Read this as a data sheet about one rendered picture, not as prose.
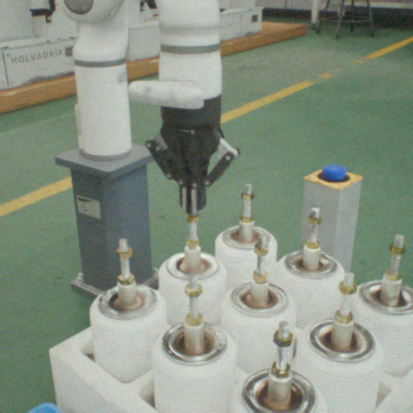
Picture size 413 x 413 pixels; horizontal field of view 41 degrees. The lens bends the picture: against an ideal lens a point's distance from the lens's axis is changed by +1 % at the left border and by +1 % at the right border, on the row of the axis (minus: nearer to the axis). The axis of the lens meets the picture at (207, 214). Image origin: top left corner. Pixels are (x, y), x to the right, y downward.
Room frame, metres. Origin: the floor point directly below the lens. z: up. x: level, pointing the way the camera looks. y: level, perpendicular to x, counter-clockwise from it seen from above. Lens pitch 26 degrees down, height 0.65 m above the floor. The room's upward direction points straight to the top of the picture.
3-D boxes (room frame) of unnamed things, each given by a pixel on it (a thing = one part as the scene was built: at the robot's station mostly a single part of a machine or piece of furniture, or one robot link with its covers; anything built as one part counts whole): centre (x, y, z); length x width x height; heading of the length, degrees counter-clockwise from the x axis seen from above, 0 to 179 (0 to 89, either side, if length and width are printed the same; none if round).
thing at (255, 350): (0.58, -0.07, 0.16); 0.10 x 0.10 x 0.18
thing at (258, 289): (0.58, -0.07, 0.26); 0.02 x 0.02 x 0.03
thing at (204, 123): (0.66, 0.02, 0.46); 0.08 x 0.08 x 0.09
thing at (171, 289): (0.66, 0.02, 0.16); 0.10 x 0.10 x 0.18
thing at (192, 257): (0.66, 0.02, 0.26); 0.02 x 0.02 x 0.03
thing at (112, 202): (1.00, 0.19, 0.15); 0.15 x 0.15 x 0.30; 55
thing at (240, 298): (0.58, -0.07, 0.25); 0.08 x 0.08 x 0.01
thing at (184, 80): (0.64, 0.03, 0.53); 0.11 x 0.09 x 0.06; 154
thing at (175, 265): (0.66, 0.02, 0.25); 0.08 x 0.08 x 0.01
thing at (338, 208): (0.84, -0.21, 0.16); 0.07 x 0.07 x 0.31; 47
